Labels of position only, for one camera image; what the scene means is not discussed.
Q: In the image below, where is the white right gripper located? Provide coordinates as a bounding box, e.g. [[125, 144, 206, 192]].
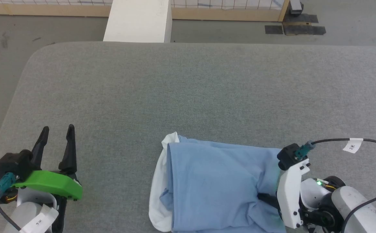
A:
[[258, 158, 311, 229]]

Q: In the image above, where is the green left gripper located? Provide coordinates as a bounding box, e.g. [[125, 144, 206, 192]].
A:
[[13, 124, 83, 202]]

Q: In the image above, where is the light blue white-collared polo shirt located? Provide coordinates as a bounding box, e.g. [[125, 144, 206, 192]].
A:
[[148, 131, 287, 233]]

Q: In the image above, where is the white rectangular box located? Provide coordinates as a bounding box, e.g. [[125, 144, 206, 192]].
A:
[[103, 0, 172, 43]]

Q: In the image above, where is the black floor tape patch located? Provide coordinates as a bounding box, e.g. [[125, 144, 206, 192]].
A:
[[283, 13, 319, 23], [284, 25, 327, 36]]

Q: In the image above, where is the grey metal panel stand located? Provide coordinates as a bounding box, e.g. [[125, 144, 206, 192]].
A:
[[289, 0, 304, 15]]

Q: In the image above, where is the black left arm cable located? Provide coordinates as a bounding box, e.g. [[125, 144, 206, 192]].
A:
[[0, 172, 22, 233]]

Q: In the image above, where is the white paper cable label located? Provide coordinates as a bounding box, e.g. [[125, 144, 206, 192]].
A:
[[19, 205, 59, 233], [342, 138, 364, 154]]

